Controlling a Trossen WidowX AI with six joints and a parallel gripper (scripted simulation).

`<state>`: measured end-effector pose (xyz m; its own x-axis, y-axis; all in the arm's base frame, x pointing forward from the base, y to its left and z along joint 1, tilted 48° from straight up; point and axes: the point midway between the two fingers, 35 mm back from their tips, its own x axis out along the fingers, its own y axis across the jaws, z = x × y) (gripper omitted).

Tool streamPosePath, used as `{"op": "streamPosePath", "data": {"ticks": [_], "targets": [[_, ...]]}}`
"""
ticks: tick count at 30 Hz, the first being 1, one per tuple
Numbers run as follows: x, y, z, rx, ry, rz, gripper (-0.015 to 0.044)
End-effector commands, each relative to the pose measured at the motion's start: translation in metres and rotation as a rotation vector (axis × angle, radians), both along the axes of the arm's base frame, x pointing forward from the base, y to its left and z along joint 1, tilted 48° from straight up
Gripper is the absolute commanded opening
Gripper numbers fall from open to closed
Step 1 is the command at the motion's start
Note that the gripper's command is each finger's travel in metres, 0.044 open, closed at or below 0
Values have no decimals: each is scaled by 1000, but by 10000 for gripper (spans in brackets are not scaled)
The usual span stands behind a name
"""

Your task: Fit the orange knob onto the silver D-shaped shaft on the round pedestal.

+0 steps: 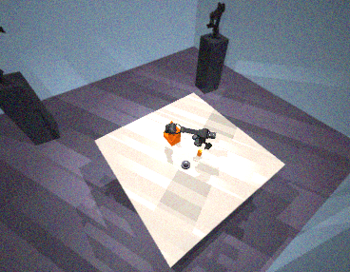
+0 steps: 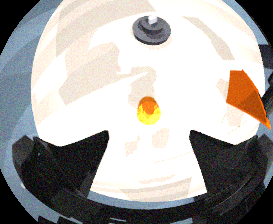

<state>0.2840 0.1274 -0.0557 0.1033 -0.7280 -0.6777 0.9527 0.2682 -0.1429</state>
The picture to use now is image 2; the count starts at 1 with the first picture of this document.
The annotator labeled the orange knob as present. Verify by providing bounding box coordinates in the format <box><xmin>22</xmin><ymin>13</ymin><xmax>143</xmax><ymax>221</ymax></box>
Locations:
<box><xmin>137</xmin><ymin>96</ymin><xmax>161</xmax><ymax>125</ymax></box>

